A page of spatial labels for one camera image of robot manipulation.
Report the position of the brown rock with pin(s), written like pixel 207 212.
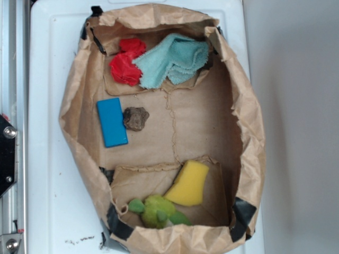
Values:
pixel 134 118

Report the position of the white plastic tray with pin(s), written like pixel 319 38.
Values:
pixel 61 215

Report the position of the brown paper bag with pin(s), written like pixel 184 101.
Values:
pixel 114 176

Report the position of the blue rectangular block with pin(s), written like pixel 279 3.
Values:
pixel 111 120

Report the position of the yellow sponge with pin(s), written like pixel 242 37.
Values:
pixel 187 189

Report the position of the green plush toy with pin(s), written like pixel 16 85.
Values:
pixel 156 212

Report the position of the metal frame rail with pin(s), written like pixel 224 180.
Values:
pixel 15 31

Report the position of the black metal bracket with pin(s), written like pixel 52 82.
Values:
pixel 7 156

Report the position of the light blue microfiber cloth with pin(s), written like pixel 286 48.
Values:
pixel 176 57

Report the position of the crumpled red cloth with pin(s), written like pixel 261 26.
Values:
pixel 122 68

